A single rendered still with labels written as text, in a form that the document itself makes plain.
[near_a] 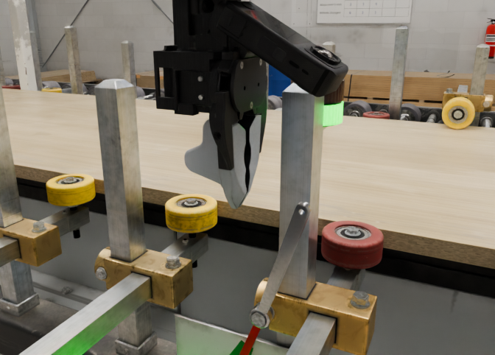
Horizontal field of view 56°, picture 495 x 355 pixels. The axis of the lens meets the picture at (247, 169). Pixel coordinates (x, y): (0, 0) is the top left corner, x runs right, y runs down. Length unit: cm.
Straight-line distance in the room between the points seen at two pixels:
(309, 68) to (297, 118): 11
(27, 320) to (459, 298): 68
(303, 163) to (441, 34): 711
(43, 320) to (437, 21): 711
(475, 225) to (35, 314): 71
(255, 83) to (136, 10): 883
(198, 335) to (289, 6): 744
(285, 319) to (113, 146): 30
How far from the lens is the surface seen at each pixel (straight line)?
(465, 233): 69
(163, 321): 96
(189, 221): 69
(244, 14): 40
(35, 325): 87
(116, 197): 63
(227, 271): 86
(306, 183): 49
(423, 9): 757
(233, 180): 42
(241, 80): 40
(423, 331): 80
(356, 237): 63
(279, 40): 38
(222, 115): 39
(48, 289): 112
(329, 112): 51
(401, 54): 155
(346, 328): 54
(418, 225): 69
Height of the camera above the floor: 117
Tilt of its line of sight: 17 degrees down
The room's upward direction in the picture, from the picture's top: straight up
